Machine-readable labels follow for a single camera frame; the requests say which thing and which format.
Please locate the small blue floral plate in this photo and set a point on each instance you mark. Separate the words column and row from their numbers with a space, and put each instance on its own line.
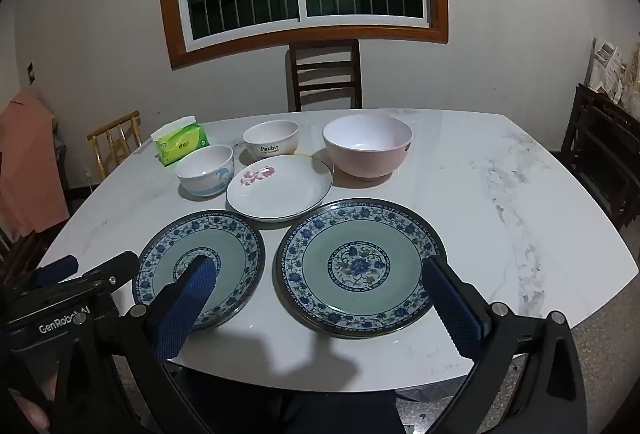
column 235, row 254

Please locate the small bowl with orange stripes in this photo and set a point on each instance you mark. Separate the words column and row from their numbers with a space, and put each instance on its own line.
column 270, row 147

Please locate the person's left hand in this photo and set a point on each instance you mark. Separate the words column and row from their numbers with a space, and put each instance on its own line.
column 32, row 414

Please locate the white plate with pink flowers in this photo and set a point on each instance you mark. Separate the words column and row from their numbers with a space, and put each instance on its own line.
column 280, row 194

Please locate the pink cloth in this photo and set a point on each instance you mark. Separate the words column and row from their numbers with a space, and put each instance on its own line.
column 25, row 164

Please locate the large blue floral plate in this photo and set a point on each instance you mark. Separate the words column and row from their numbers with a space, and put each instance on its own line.
column 360, row 264

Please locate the large pink bowl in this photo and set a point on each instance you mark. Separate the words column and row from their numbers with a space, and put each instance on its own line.
column 365, row 164

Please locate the green tissue pack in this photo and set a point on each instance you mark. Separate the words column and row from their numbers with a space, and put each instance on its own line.
column 182, row 144

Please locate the black wall socket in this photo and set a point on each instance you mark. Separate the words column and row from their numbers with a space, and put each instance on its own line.
column 31, row 73

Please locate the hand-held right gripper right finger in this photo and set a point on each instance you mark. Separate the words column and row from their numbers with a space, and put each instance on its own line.
column 460, row 309

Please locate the bamboo chair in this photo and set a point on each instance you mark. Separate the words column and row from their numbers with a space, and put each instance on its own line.
column 112, row 124

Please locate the dark wooden furniture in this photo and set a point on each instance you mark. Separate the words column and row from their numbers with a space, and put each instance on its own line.
column 595, row 154

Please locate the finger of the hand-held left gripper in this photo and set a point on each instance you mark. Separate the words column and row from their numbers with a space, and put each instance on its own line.
column 55, row 270
column 112, row 266

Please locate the dark wooden chair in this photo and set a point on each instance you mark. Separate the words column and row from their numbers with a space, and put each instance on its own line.
column 325, row 64
column 20, row 249

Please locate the small bowl with blue print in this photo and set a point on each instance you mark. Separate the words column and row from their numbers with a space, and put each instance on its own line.
column 205, row 181

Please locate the pile of printed bags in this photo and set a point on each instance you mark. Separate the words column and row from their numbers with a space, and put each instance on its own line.
column 607, row 64

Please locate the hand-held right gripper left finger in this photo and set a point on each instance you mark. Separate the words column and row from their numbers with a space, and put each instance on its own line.
column 184, row 309

